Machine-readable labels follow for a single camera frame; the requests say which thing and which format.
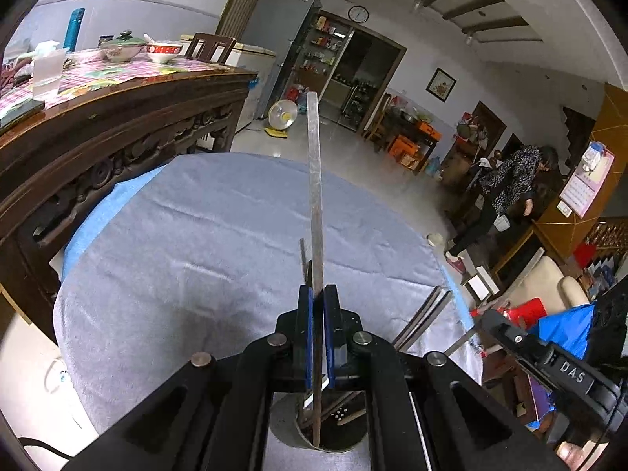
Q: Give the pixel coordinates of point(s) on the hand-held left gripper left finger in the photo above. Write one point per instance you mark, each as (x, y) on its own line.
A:
(308, 333)

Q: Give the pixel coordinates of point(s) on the small white box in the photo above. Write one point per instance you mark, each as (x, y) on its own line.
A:
(481, 279)

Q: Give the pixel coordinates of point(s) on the blue thermos bottle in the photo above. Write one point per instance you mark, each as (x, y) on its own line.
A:
(73, 29)

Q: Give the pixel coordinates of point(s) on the dark wooden chair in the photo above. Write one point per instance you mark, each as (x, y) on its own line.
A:
(211, 46)

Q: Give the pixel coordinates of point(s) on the blue water jug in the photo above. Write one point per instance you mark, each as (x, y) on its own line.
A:
(433, 166)

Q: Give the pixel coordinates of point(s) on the green lidded bowl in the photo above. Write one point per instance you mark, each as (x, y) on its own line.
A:
(122, 49)

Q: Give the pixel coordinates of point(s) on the clear plastic container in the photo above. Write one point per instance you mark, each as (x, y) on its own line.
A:
(46, 71)

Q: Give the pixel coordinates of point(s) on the red and white bowl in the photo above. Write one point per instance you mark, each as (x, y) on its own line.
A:
(164, 51)

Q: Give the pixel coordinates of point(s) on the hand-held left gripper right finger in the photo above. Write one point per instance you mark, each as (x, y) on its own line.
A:
(329, 343)

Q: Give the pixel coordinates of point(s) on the checkered plastic tablecloth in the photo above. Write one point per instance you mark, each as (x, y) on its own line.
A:
(98, 76)

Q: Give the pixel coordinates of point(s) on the glass door shelf cabinet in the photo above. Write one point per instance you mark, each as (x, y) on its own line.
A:
(324, 44)

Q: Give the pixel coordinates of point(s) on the black perforated utensil holder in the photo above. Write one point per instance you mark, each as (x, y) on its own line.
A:
(284, 427)

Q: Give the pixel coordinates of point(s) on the white soup spoon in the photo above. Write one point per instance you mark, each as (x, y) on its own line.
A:
(149, 38)

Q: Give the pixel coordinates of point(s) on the beige armchair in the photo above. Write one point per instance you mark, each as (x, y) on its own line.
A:
(549, 279)

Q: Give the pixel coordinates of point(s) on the white chest freezer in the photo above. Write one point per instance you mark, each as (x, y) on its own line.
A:
(257, 88)

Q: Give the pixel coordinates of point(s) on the carved dark wooden table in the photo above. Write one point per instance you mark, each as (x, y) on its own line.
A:
(98, 157)

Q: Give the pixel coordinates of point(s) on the metal rack cart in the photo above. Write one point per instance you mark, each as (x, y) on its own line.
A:
(360, 103)

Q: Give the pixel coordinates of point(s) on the dark wooden side table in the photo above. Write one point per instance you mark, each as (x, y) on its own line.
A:
(407, 127)

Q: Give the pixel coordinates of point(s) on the pink wall calendar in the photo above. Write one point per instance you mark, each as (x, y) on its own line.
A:
(588, 181)

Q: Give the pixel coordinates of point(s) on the wooden stair railing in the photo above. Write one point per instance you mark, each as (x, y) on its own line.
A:
(611, 238)

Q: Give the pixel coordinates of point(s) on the round wall clock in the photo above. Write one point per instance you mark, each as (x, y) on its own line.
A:
(358, 13)

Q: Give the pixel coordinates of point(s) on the red plastic stool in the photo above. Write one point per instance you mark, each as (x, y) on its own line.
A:
(530, 309)

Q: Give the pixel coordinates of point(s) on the round electric heater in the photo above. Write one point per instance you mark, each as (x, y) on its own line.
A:
(283, 115)

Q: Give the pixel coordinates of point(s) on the framed wall picture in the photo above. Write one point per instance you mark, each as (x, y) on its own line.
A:
(440, 84)

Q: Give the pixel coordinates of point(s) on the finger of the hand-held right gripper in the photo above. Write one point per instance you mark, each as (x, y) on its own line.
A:
(512, 336)

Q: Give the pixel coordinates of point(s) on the grey table cloth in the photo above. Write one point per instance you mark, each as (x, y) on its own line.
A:
(196, 255)

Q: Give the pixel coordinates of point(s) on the flat orange box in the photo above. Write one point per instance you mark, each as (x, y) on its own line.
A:
(428, 130)

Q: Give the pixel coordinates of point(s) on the orange cardboard box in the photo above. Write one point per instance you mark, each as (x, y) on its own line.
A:
(402, 146)

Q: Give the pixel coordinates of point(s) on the blue garment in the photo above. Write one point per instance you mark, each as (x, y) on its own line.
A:
(564, 328)

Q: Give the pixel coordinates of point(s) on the grey refrigerator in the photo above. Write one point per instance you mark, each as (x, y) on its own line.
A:
(284, 34)

